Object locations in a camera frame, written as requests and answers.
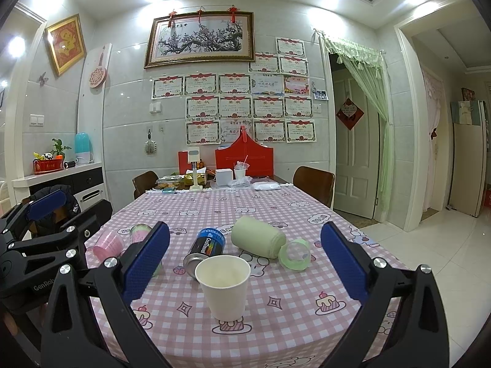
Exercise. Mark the red knot ornament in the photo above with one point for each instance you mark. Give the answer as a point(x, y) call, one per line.
point(233, 14)
point(172, 17)
point(200, 14)

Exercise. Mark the box on refrigerator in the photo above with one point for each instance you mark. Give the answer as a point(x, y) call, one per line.
point(468, 94)

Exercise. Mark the clear cup with green lining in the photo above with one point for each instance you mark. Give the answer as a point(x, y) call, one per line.
point(139, 232)

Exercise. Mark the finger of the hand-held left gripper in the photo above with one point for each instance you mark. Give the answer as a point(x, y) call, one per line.
point(88, 218)
point(46, 201)

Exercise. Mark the dark cloth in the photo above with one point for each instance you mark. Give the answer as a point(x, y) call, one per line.
point(73, 203)

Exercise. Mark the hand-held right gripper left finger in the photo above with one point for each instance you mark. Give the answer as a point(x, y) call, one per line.
point(147, 264)

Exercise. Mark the small red box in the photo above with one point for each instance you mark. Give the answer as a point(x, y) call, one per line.
point(182, 159)

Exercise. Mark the butterfly wall sticker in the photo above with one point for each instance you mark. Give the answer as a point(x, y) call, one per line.
point(43, 78)

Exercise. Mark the light blue humidifier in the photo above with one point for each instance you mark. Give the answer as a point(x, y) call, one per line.
point(82, 145)

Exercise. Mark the plastic cup with straws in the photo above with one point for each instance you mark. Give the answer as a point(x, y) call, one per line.
point(241, 172)

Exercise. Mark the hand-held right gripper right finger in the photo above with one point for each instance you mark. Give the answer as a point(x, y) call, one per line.
point(343, 264)

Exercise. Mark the clear green plastic cup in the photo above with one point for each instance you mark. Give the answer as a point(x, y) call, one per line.
point(293, 255)

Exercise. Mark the white paper cup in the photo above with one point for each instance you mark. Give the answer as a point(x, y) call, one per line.
point(224, 295)

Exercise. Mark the red tray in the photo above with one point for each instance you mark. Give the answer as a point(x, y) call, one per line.
point(48, 166)

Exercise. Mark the small wall photo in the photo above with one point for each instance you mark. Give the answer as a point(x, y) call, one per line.
point(320, 95)

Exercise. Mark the red heart door ornament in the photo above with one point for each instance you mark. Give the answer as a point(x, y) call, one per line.
point(350, 115)

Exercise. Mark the tray of snacks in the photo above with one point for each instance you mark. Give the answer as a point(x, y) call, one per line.
point(168, 184)

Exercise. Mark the door mat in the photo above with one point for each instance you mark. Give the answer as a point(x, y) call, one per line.
point(364, 223)

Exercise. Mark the pink checked tablecloth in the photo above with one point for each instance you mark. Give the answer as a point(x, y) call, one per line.
point(276, 314)

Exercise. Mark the brown wooden chair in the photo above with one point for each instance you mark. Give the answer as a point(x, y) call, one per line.
point(312, 184)
point(144, 184)

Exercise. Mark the clear plastic bag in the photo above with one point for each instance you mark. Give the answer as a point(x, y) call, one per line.
point(239, 183)

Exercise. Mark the white device on stand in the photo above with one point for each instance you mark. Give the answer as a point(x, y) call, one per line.
point(194, 157)

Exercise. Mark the white tissue packet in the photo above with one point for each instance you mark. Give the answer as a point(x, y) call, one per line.
point(266, 186)

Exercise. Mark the white square box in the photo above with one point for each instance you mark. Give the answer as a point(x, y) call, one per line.
point(223, 178)

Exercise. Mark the pale green bottle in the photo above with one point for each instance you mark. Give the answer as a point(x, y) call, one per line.
point(255, 235)

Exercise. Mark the hanging turtle ornament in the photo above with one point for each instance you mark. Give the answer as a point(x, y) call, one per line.
point(150, 147)

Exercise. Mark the green lace curtain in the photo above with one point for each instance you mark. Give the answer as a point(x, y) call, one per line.
point(385, 142)

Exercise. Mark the pink plastic cup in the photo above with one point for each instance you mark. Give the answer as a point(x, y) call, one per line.
point(107, 245)

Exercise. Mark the gold framed red picture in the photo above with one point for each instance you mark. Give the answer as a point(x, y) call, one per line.
point(67, 44)

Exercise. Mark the framed plum blossom painting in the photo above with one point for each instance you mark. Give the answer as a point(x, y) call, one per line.
point(199, 40)

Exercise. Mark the blue and black can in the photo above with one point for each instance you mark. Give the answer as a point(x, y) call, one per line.
point(209, 241)

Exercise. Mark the white and black cabinet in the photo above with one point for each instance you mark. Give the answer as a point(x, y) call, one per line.
point(90, 182)

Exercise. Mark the white panel door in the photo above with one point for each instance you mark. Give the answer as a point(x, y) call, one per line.
point(355, 161)

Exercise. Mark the group of award certificates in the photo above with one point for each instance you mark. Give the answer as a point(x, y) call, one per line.
point(234, 107)

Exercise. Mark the pink fan wall ornament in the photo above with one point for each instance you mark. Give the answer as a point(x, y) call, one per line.
point(98, 76)

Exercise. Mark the large red box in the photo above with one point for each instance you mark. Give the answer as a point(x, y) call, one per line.
point(245, 157)

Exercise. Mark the small potted plant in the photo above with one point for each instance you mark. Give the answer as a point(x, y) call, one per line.
point(59, 149)

